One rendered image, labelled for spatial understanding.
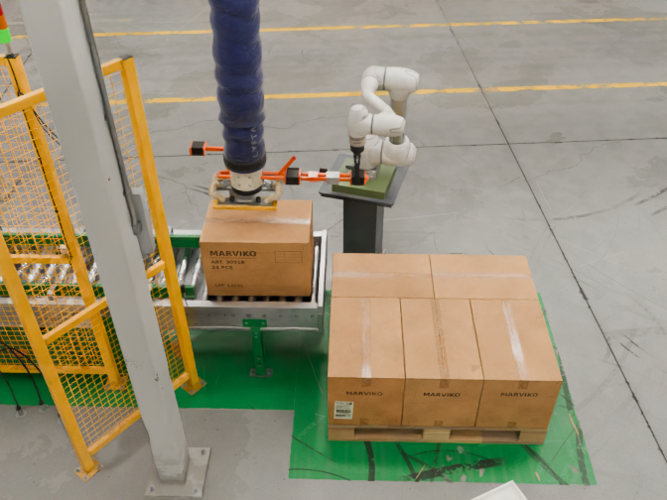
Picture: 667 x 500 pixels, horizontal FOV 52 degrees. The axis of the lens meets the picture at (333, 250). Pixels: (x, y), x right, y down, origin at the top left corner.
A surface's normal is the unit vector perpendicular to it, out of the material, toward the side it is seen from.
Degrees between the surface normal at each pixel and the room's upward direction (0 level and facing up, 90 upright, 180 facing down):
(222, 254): 90
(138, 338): 90
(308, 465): 0
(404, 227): 0
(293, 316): 90
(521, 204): 0
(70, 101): 90
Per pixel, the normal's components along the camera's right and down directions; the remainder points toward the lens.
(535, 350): 0.00, -0.77
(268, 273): -0.02, 0.63
